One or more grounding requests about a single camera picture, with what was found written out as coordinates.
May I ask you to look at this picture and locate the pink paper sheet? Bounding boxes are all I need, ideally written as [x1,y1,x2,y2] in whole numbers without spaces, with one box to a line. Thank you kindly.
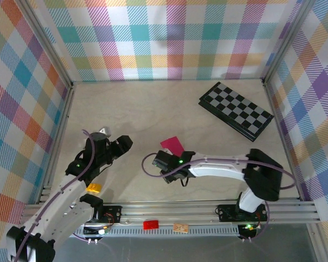
[160,136,187,157]

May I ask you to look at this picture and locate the small yellow block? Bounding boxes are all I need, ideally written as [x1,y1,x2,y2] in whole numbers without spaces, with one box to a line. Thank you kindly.
[86,183,102,194]

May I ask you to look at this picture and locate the black controller board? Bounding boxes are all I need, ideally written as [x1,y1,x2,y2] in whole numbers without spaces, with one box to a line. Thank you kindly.
[239,223,260,238]
[83,225,112,237]

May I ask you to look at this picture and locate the grey metal plate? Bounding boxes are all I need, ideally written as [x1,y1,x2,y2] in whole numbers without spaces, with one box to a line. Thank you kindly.
[51,236,326,262]

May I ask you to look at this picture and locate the black grey folded chessboard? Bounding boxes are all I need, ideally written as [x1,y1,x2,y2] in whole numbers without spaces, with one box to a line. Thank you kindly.
[198,81,275,142]

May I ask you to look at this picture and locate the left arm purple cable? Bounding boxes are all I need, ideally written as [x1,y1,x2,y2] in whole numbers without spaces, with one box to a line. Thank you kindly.
[12,129,110,262]

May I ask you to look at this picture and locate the aluminium side rail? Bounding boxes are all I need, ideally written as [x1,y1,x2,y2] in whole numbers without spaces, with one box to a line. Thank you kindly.
[37,81,77,205]
[262,79,304,201]

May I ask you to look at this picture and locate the aluminium mounting rail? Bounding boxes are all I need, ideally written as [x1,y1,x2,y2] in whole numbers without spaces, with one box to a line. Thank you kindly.
[19,200,320,227]

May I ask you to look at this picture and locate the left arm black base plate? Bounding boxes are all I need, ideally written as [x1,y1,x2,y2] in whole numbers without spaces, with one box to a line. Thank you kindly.
[91,205,123,224]

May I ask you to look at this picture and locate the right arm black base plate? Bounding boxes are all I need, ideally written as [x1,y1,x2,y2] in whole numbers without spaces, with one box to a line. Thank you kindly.
[218,203,268,222]

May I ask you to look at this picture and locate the grey slotted cable duct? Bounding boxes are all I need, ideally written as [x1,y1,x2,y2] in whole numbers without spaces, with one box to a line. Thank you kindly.
[71,228,240,237]

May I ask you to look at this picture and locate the aluminium frame post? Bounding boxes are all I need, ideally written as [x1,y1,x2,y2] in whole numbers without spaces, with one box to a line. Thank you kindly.
[17,0,75,88]
[262,0,317,84]

